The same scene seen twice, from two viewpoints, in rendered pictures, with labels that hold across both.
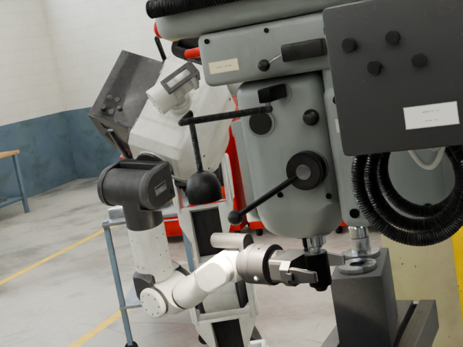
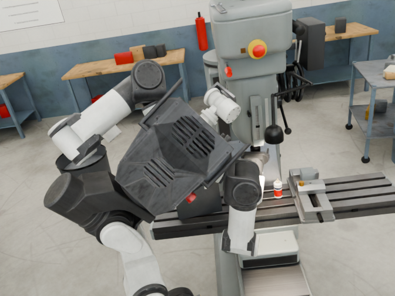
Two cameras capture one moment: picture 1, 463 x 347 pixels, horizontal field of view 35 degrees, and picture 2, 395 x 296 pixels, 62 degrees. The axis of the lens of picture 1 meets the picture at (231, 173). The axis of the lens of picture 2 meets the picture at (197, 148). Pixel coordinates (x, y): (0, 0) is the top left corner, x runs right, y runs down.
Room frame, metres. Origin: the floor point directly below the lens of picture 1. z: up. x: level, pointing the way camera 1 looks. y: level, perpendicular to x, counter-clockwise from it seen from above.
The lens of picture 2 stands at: (2.18, 0.98, 2.03)
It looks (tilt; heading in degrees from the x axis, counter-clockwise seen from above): 29 degrees down; 248
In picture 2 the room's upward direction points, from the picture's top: 9 degrees counter-clockwise
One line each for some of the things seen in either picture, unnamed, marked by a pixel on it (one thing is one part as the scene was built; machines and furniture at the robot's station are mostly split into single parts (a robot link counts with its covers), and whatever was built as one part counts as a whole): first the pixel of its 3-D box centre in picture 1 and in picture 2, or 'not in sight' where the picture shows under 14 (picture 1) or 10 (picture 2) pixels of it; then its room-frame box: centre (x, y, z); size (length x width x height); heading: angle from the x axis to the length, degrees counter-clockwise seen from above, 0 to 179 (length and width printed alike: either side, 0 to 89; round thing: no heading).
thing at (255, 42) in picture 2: not in sight; (257, 49); (1.56, 0.07, 1.76); 0.06 x 0.02 x 0.06; 154
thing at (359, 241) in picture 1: (359, 239); not in sight; (1.78, -0.28, 1.18); 0.05 x 0.05 x 0.06
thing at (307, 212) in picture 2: not in sight; (308, 189); (1.25, -0.01, 1.01); 0.35 x 0.15 x 0.11; 61
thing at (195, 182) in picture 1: (202, 185); (274, 133); (1.50, 0.06, 1.43); 0.07 x 0.07 x 0.06
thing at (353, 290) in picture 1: (364, 296); (196, 192); (1.73, -0.27, 1.05); 0.22 x 0.12 x 0.20; 162
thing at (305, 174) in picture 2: not in sight; (307, 175); (1.24, -0.04, 1.07); 0.06 x 0.05 x 0.06; 151
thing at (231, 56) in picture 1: (302, 43); (247, 53); (1.44, -0.18, 1.68); 0.34 x 0.24 x 0.10; 64
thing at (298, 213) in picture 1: (301, 152); (252, 104); (1.45, -0.14, 1.47); 0.21 x 0.19 x 0.32; 154
